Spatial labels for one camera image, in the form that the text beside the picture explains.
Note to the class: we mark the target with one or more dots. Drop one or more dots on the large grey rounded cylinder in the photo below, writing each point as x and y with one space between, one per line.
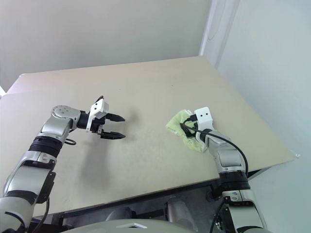
179 211

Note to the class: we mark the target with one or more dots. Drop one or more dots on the light green towel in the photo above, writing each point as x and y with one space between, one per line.
176 121

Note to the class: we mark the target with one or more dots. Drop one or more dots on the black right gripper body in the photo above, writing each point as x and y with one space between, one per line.
188 132

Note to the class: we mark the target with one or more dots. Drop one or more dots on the clear table corner guard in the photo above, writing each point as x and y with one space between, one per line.
297 155

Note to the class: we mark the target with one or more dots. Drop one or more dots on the pale green robot torso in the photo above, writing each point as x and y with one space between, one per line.
97 228

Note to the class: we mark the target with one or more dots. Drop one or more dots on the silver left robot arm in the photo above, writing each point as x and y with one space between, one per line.
22 177

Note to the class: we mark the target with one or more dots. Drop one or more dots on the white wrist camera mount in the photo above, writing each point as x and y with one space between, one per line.
205 116
100 106

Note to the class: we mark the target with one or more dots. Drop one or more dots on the small grey rounded cylinder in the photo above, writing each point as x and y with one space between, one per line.
120 213

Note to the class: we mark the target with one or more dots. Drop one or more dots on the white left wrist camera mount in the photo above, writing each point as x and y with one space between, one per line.
100 106

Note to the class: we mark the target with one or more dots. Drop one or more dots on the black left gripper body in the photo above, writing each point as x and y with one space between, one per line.
97 125

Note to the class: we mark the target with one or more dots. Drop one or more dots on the black table frame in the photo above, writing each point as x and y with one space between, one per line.
145 213

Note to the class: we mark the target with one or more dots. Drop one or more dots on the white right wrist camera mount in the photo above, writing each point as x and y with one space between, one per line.
205 116

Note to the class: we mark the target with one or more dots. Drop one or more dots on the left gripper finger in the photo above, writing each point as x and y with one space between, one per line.
115 117
113 135

